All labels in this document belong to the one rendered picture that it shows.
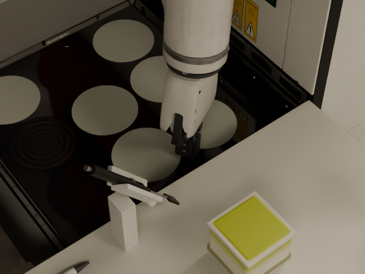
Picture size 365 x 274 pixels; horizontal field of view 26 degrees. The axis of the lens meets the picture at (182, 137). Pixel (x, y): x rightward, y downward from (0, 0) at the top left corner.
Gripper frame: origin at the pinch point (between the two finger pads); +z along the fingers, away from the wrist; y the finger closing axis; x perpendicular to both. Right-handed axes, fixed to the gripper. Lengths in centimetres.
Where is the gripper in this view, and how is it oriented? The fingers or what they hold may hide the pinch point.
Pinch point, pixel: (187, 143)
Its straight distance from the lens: 113.2
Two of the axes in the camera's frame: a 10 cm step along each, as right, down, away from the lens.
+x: 9.3, 2.9, -2.4
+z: -0.5, 7.3, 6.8
